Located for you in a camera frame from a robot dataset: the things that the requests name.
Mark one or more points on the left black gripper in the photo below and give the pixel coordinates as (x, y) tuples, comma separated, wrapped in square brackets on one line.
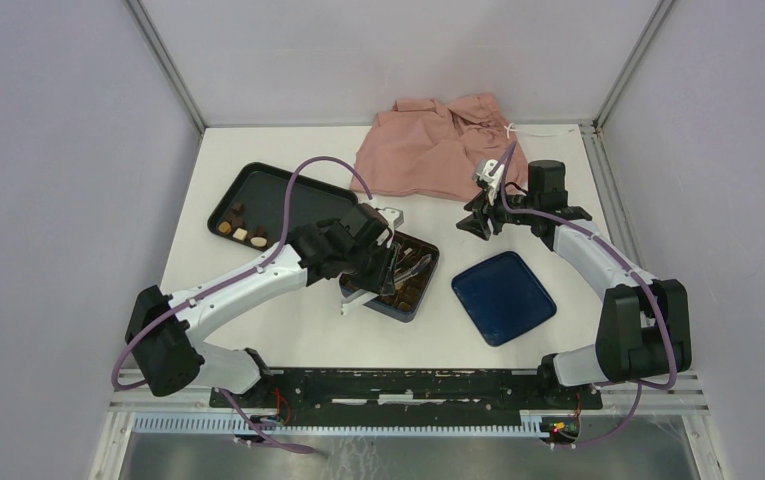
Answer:
[(375, 282)]

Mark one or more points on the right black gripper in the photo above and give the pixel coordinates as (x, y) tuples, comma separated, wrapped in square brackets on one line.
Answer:
[(477, 222)]

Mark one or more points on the silver metal tongs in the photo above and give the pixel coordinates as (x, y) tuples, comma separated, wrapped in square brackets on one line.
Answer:
[(413, 270)]

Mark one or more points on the blue chocolate box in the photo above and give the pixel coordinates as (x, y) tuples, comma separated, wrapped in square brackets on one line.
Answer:
[(403, 240)]

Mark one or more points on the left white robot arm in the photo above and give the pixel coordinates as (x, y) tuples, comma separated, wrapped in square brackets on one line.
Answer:
[(167, 333)]

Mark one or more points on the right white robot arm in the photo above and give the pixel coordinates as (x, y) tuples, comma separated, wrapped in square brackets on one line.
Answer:
[(643, 334)]

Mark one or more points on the black chocolate tray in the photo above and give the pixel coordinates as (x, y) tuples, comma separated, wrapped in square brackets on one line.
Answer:
[(251, 211)]

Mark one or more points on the blue box lid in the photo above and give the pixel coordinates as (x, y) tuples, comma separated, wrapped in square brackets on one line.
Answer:
[(503, 298)]

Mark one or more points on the pink cloth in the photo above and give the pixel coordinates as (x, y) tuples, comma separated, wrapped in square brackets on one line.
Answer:
[(426, 147)]

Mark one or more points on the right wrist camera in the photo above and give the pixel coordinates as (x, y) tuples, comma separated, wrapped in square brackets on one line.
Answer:
[(489, 173)]

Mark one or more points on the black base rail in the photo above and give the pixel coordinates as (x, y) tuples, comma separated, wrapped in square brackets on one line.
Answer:
[(338, 397)]

